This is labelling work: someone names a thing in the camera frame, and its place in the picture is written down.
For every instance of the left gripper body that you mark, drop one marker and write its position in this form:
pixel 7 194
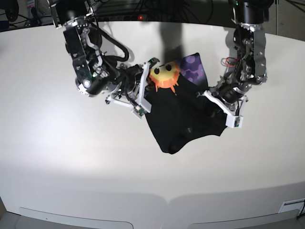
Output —
pixel 230 94

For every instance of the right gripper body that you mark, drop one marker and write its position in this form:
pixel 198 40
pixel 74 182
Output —
pixel 124 82

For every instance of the black printed T-shirt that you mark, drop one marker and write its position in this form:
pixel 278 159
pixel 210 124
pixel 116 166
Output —
pixel 177 116

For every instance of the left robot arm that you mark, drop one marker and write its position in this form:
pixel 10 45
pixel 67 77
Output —
pixel 249 68

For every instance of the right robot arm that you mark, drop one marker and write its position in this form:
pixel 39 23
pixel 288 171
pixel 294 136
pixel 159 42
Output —
pixel 99 60

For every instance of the black power strip red light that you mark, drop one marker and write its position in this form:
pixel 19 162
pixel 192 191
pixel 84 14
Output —
pixel 127 17

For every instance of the thin metal pole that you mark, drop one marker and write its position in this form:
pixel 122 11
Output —
pixel 276 17

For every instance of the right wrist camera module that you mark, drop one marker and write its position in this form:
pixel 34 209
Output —
pixel 138 111

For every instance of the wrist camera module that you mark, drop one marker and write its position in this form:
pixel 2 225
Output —
pixel 138 111
pixel 234 121

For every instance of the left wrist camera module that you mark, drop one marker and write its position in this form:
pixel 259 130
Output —
pixel 234 121

